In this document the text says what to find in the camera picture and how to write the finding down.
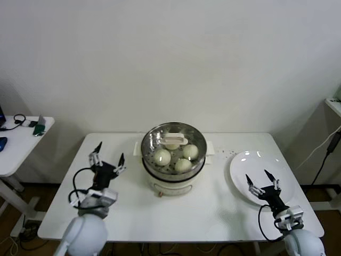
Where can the white side table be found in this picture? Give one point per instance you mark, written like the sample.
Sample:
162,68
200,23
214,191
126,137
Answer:
21,145

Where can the white electric cooker pot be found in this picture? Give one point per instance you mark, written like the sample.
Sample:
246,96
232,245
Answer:
173,188

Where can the pale right robot arm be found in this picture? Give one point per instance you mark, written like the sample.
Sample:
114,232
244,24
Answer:
305,244

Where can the white round plate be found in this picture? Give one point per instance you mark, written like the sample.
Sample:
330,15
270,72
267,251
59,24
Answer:
250,170

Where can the white table leg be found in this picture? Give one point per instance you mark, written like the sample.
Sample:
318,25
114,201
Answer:
256,248

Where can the perforated steel steamer basket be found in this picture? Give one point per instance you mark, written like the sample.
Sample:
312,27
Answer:
173,177

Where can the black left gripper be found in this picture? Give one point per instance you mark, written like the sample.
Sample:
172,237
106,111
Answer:
104,173

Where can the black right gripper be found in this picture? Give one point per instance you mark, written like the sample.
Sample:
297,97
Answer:
274,198

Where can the blue rounded object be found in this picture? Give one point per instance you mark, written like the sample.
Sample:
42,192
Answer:
2,143

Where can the small white box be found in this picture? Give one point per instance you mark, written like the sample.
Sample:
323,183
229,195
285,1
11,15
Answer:
26,123

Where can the pale left robot arm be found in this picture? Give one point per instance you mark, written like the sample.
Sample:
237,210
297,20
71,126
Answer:
85,234

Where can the small black device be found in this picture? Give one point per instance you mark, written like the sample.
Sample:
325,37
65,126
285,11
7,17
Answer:
33,123

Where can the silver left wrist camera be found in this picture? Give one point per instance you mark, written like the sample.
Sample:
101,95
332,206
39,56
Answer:
102,198

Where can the dark laptop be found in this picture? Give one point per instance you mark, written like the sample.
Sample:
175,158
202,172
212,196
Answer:
1,114

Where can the white steamed baozi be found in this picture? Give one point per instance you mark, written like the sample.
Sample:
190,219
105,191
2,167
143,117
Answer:
162,158
190,152
183,166
171,147

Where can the floor power strip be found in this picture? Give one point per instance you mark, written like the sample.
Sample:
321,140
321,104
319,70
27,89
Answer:
32,228

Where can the green and grey device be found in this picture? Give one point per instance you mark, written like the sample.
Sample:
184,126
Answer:
40,129

